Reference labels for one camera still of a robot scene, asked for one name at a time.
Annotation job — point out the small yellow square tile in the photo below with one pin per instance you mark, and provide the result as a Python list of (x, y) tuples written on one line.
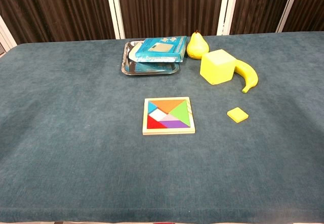
[(237, 114)]

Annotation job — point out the orange tangram triangle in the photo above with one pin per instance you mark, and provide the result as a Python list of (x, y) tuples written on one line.
[(167, 104)]

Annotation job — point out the blue small tangram triangle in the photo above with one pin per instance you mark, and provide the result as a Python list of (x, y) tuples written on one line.
[(151, 107)]

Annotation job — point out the pink triangular block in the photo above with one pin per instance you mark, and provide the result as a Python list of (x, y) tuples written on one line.
[(170, 118)]

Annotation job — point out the red tangram triangle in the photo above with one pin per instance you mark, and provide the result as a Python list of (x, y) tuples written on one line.
[(153, 123)]

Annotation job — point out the green tangram triangle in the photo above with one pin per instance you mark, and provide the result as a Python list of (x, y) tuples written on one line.
[(182, 114)]

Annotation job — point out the purple tangram parallelogram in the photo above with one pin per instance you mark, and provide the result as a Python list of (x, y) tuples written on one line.
[(176, 124)]

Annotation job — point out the steel rectangular tray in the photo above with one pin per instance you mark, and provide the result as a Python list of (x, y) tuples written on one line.
[(152, 70)]

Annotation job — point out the blue cardboard box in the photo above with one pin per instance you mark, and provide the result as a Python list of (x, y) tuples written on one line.
[(162, 48)]

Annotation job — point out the yellow cube block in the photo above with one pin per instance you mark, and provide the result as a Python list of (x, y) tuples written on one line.
[(217, 68)]

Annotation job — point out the yellow toy pear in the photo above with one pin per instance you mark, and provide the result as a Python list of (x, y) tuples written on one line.
[(197, 47)]

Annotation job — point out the teal table cloth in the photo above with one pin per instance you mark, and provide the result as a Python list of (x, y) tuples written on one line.
[(76, 133)]

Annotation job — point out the yellow toy banana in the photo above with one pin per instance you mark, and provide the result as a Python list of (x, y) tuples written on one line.
[(250, 76)]

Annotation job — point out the wooden tangram puzzle board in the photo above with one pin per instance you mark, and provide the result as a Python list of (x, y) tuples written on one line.
[(169, 131)]

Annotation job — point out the white slotted rail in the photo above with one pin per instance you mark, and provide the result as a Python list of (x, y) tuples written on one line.
[(115, 9), (226, 6), (288, 6), (6, 38)]

